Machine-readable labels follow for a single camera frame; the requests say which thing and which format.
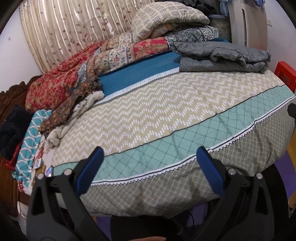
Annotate grey puffer jacket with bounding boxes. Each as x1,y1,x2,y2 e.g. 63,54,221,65
171,41,271,73

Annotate cream fleece blanket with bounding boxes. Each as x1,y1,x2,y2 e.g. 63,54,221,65
46,90,104,149

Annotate patterned beige teal bedsheet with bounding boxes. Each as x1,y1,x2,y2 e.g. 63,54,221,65
52,52,295,216

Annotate teal white patterned pillow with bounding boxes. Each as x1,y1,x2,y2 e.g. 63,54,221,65
11,109,52,188

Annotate dark navy garment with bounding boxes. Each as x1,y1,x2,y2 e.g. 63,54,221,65
1,105,32,161

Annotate red floral patchwork quilt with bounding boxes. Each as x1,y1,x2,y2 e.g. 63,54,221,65
24,24,220,135

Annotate carved wooden headboard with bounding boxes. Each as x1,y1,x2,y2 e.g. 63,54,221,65
1,76,40,217

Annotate red box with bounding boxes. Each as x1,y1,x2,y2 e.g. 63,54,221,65
274,61,296,93

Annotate beige leaf print curtain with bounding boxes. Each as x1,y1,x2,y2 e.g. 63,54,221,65
19,0,149,73

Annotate folded cream dotted comforter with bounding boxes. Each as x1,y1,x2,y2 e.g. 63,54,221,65
131,1,210,42

